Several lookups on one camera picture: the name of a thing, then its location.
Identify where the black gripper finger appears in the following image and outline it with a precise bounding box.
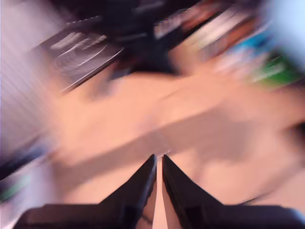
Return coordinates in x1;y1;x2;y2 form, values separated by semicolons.
98;154;158;229
162;154;223;229

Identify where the black keyboard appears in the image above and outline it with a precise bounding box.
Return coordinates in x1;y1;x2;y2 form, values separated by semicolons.
30;16;125;94

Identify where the green white snack bag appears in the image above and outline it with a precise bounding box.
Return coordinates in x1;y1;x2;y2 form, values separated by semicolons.
247;52;305;88

